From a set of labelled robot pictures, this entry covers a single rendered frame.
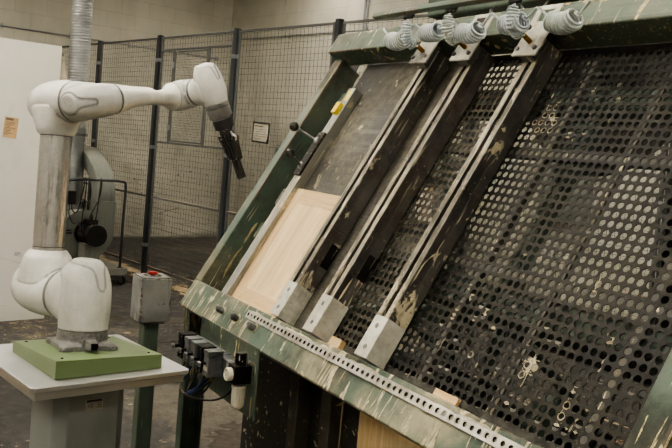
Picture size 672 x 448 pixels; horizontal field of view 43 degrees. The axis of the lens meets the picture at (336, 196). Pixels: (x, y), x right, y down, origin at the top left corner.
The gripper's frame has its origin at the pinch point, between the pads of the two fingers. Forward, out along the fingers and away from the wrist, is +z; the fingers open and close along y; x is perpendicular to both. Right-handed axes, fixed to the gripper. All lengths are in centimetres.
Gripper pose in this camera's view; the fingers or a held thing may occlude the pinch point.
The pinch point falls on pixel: (238, 169)
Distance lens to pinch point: 323.1
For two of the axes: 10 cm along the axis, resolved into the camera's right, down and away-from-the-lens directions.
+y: -5.6, -0.3, 8.3
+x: -7.8, 3.7, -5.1
